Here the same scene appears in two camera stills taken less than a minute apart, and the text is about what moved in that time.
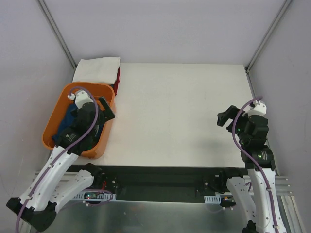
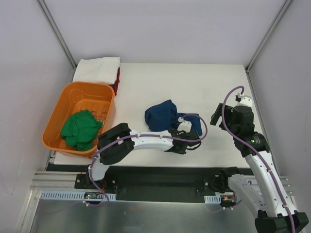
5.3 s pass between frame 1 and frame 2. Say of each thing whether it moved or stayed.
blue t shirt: moved
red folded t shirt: stayed
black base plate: stayed
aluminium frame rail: stayed
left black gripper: moved
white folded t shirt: stayed
